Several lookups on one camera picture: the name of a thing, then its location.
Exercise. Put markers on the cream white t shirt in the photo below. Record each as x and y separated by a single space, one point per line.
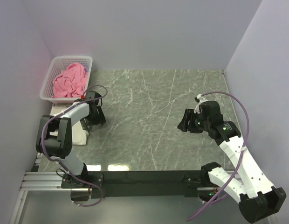
79 136

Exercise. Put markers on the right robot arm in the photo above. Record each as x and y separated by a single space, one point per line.
255 194

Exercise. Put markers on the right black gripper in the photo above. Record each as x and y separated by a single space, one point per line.
189 120

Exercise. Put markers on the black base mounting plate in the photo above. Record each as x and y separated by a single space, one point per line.
188 183

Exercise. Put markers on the pink t shirt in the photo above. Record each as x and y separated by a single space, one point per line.
71 82

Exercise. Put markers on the white plastic laundry basket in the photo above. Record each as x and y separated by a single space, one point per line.
58 64

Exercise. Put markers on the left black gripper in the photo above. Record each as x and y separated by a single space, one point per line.
96 119

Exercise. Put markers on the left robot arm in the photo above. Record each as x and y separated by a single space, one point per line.
54 138

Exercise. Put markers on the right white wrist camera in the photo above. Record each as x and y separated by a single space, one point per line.
199 100

